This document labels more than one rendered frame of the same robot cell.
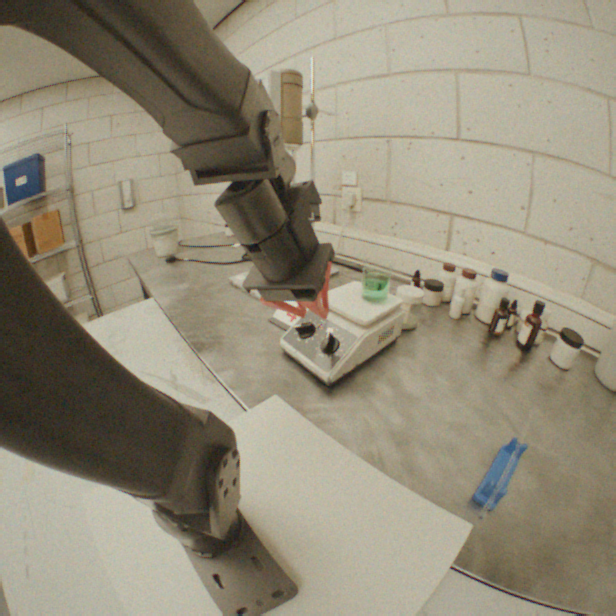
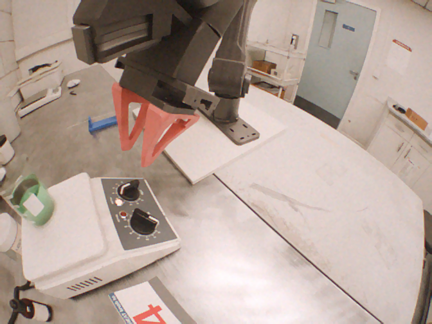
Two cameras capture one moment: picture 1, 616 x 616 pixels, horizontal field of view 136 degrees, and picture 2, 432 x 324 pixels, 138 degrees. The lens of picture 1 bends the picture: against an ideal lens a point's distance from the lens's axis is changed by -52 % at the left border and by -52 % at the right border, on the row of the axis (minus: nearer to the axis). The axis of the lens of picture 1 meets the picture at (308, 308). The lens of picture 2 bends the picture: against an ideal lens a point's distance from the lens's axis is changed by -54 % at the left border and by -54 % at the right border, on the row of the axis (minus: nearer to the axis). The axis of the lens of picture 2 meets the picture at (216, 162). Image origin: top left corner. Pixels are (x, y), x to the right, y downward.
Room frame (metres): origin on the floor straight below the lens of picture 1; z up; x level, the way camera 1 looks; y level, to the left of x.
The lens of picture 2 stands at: (0.46, 0.08, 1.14)
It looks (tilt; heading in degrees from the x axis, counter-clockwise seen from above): 43 degrees down; 180
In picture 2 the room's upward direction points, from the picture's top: 7 degrees clockwise
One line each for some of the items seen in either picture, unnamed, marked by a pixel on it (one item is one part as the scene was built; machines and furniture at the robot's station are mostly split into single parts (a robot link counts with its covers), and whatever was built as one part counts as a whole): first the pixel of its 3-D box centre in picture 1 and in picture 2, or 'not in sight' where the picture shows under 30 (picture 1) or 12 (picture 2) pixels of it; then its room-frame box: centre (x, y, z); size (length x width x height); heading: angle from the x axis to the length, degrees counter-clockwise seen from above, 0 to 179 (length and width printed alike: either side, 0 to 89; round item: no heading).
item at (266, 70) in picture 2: not in sight; (270, 75); (-1.91, 0.69, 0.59); 0.65 x 0.48 x 0.93; 44
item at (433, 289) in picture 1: (432, 292); not in sight; (0.57, -0.33, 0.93); 0.05 x 0.05 x 0.06
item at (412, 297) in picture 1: (407, 307); (15, 242); (0.47, -0.21, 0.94); 0.06 x 0.06 x 0.08
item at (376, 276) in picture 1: (377, 280); (25, 193); (0.41, -0.12, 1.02); 0.06 x 0.05 x 0.08; 99
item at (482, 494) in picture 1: (504, 470); (103, 119); (0.09, -0.24, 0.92); 0.10 x 0.03 x 0.04; 127
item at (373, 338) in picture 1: (348, 325); (88, 232); (0.40, -0.07, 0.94); 0.22 x 0.13 x 0.08; 130
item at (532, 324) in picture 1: (532, 324); not in sight; (0.36, -0.50, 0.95); 0.04 x 0.04 x 0.11
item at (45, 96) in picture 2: not in sight; (40, 98); (-0.11, -0.85, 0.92); 0.26 x 0.19 x 0.05; 138
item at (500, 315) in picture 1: (500, 316); not in sight; (0.42, -0.44, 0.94); 0.04 x 0.04 x 0.09
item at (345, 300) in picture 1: (360, 300); (54, 222); (0.41, -0.09, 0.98); 0.12 x 0.12 x 0.01; 40
